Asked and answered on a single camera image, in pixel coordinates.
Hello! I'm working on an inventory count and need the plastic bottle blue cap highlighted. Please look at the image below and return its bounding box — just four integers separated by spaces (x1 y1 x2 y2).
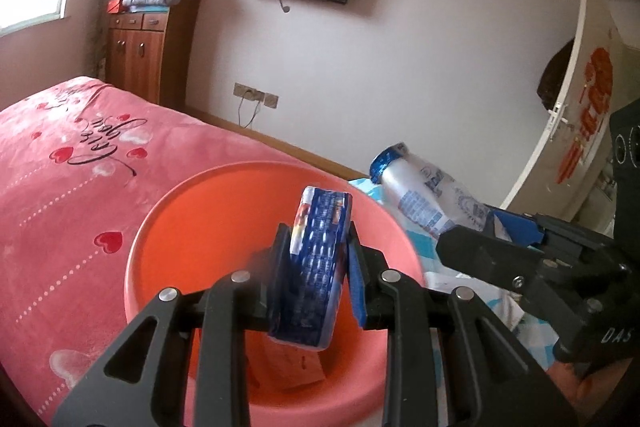
369 142 510 239

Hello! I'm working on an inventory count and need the blue white snack box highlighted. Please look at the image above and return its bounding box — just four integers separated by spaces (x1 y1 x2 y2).
269 186 352 350

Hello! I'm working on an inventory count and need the white bedroom door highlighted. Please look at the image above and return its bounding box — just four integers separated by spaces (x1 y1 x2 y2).
500 0 639 221

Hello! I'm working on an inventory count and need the orange plastic trash bucket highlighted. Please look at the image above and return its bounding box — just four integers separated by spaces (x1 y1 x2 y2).
124 161 423 426

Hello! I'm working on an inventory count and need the person's right hand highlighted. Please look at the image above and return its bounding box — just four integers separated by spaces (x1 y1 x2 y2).
547 358 632 426

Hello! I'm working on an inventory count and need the blue checkered plastic tablecloth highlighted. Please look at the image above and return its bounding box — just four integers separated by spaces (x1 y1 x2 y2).
349 178 558 369

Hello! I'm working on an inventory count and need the red door decoration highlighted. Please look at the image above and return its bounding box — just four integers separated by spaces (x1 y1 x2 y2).
555 48 613 184

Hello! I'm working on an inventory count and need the pink heart bed blanket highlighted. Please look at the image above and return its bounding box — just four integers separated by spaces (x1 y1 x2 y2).
1 77 288 423

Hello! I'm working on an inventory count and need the brown wooden cabinet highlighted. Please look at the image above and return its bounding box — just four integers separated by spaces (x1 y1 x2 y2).
105 0 200 110

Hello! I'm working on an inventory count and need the wall power outlet strip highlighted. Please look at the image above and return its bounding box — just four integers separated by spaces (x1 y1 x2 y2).
233 82 279 109

